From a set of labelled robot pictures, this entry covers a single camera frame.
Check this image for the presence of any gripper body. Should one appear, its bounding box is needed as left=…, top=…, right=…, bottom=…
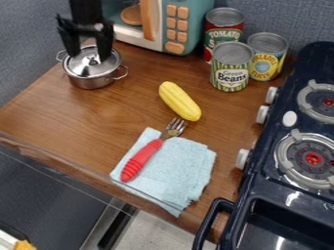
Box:
left=53, top=13, right=115, bottom=34

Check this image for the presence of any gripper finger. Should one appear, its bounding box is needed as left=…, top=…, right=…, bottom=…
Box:
left=56, top=26, right=83, bottom=58
left=94, top=29, right=116, bottom=63

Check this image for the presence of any silver lid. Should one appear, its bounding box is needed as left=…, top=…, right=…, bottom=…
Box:
left=63, top=45, right=123, bottom=78

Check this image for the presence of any silver pot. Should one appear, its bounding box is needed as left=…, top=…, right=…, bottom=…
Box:
left=55, top=44, right=131, bottom=91

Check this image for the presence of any toy microwave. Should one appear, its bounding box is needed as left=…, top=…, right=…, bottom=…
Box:
left=98, top=0, right=217, bottom=57

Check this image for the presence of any yellow toy corn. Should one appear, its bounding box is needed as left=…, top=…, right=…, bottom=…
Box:
left=157, top=80, right=204, bottom=123

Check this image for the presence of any red tomato can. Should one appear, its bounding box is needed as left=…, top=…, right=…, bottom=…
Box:
left=202, top=7, right=247, bottom=65

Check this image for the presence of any green beans can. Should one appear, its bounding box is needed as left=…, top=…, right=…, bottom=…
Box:
left=208, top=41, right=255, bottom=93

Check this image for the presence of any light blue cloth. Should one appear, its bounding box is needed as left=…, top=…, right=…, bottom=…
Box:
left=107, top=126, right=219, bottom=219

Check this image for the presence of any yellow pineapple can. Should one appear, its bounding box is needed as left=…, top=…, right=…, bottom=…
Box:
left=245, top=31, right=290, bottom=82

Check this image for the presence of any toy stove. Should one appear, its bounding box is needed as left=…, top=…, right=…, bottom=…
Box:
left=190, top=41, right=334, bottom=250

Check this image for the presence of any red handled fork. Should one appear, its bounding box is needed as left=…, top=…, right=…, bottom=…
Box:
left=118, top=116, right=189, bottom=184

